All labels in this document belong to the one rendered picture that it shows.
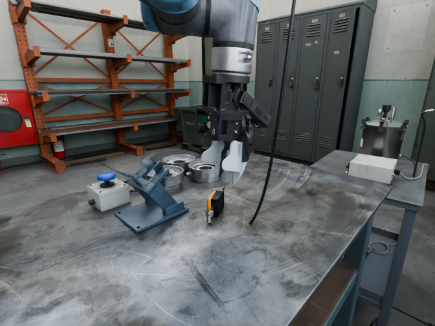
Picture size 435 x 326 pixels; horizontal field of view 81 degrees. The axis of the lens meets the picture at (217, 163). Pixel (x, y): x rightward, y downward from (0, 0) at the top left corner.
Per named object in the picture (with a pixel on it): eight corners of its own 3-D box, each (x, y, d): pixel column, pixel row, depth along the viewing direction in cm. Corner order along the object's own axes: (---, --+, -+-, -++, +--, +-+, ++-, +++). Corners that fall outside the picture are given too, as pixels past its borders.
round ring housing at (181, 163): (156, 173, 81) (156, 161, 79) (173, 164, 90) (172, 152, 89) (186, 177, 77) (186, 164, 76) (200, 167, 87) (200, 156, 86)
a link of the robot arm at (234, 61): (232, 53, 51) (265, 52, 45) (230, 77, 52) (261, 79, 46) (203, 47, 46) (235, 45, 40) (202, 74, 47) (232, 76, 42)
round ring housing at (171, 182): (165, 175, 79) (164, 163, 78) (191, 182, 74) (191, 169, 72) (138, 186, 71) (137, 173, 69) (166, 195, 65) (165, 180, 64)
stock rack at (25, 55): (174, 138, 524) (168, 24, 461) (197, 143, 478) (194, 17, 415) (39, 162, 360) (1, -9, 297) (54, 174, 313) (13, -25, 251)
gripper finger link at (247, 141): (230, 161, 52) (228, 118, 50) (236, 160, 53) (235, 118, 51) (247, 163, 48) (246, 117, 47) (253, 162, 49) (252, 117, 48)
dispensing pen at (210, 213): (231, 178, 65) (215, 207, 50) (230, 193, 67) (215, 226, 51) (223, 176, 66) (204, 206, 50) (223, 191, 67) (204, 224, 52)
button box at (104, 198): (116, 193, 66) (114, 176, 65) (130, 202, 61) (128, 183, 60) (84, 204, 60) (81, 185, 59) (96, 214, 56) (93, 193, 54)
